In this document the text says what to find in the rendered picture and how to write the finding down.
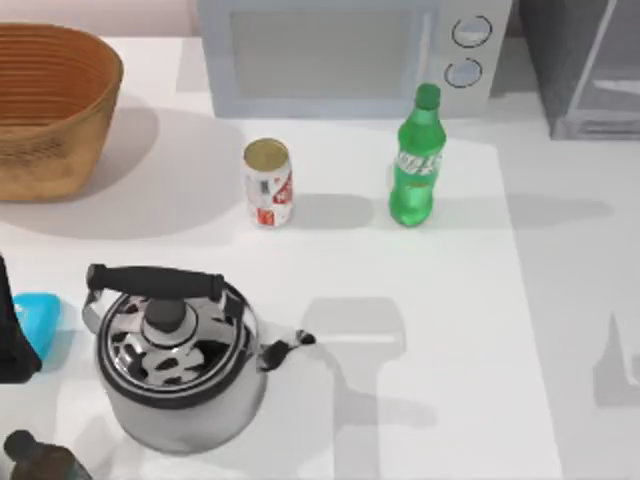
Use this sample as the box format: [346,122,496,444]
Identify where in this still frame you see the red and white can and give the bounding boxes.
[242,138,295,229]

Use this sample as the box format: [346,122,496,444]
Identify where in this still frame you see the green bottle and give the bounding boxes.
[388,82,447,228]

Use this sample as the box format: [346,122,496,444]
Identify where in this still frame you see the pale microwave oven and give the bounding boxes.
[195,0,513,120]

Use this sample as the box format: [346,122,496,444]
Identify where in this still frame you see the microwave knob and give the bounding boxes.
[444,56,485,90]
[451,14,494,49]

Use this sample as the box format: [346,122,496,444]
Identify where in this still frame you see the brown woven basket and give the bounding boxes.
[0,23,125,203]

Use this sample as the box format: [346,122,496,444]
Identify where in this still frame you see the blue container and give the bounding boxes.
[11,292,62,362]

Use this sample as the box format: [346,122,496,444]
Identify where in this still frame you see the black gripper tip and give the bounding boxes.
[0,254,43,385]

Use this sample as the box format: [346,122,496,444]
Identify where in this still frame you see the dark brown bottle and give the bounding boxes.
[2,429,94,480]

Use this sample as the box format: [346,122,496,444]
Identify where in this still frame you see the silver kettle with black handle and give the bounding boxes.
[81,263,317,455]

